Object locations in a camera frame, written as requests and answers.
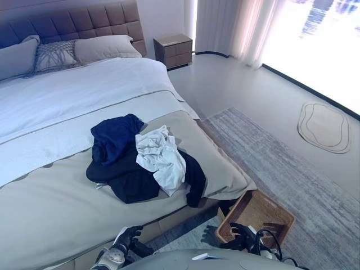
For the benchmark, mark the robot left hand black white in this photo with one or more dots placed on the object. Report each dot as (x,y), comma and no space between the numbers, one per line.
(132,233)

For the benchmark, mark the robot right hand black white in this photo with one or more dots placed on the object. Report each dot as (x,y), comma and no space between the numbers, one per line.
(244,234)

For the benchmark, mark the black garment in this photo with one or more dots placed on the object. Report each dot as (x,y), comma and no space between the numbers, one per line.
(132,180)

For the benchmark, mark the white garment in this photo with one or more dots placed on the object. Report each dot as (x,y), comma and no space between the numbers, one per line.
(166,163)

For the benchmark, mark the navy blue garment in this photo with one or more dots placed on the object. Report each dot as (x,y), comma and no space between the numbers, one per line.
(115,135)

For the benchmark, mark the robot right arm silver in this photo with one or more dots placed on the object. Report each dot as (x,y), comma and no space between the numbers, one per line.
(263,247)

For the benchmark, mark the brown wicker basket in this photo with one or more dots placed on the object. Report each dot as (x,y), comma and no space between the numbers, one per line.
(261,211)

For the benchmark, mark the large bed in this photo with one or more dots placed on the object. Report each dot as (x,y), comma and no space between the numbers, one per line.
(84,19)

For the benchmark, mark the robot torso grey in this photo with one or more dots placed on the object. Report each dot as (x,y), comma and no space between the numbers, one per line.
(174,260)

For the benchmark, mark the large grey striped rug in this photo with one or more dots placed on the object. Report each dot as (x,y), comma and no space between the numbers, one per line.
(281,168)

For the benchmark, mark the small oval beige mat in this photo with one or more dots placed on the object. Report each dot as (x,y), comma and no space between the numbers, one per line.
(323,129)

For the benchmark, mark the white duvet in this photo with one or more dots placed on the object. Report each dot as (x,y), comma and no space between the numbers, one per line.
(84,87)

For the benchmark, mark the black window floor track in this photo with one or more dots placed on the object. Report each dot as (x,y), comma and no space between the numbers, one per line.
(309,88)

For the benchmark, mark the brown nightstand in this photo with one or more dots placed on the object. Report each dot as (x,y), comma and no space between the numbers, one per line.
(174,50)

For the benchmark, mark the beige pillow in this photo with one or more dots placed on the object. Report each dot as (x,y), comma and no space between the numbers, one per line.
(104,47)

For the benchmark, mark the patterned grey cushion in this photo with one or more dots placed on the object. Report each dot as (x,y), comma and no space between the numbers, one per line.
(53,56)

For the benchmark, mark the sheer white curtain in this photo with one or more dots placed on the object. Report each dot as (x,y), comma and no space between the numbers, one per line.
(225,25)

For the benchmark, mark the grey pillow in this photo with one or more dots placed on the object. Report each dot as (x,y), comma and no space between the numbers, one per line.
(14,59)

